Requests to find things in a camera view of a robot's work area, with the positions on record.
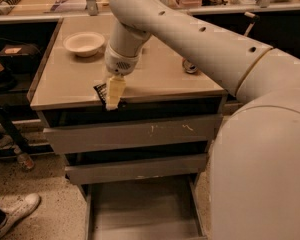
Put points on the top grey drawer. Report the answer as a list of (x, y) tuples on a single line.
[(132, 134)]

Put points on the white paper bowl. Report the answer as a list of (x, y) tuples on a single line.
[(84, 44)]

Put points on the black rxbar chocolate wrapper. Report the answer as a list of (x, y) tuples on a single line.
[(100, 91)]

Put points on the grey drawer cabinet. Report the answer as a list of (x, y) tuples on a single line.
[(158, 88)]

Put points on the middle grey drawer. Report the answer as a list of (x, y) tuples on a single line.
[(135, 170)]

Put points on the black bag with label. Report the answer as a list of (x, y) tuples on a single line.
[(21, 58)]

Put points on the bottom open grey drawer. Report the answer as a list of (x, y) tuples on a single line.
[(162, 208)]

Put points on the white sneaker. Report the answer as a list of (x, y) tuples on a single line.
[(9, 216)]

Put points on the orange soda can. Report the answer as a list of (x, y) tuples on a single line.
[(189, 67)]

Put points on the small bottle on floor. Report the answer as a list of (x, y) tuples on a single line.
[(24, 159)]

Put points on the black-tipped white stick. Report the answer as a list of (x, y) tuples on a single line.
[(253, 20)]

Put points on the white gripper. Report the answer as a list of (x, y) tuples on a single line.
[(120, 63)]

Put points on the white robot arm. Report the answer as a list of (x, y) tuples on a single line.
[(255, 158)]

